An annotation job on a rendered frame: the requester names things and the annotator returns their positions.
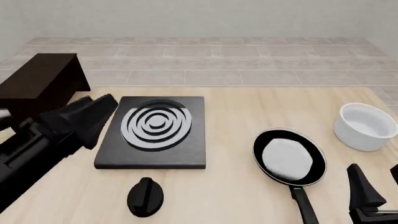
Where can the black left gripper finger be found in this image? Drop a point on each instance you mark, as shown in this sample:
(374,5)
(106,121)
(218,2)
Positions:
(62,116)
(96,116)

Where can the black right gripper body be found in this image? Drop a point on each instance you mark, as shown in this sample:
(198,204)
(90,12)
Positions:
(376,217)

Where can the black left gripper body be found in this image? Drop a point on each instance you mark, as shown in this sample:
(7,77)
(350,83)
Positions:
(46,142)

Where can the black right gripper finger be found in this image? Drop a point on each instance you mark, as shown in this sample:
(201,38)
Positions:
(395,171)
(362,189)

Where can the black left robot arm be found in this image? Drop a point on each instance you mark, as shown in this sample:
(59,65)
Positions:
(21,168)

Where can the dark brown wooden cabinet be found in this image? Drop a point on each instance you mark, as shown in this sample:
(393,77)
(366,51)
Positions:
(40,77)

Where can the black frying pan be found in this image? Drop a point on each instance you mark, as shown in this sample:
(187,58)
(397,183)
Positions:
(267,144)

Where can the flat black stove plate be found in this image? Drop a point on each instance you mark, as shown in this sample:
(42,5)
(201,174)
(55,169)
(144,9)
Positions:
(112,154)

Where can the white ceramic bowl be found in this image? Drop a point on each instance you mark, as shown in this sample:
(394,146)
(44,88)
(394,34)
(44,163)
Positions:
(363,130)

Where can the round black stove knob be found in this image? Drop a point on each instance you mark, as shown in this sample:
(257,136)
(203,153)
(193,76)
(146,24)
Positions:
(144,198)

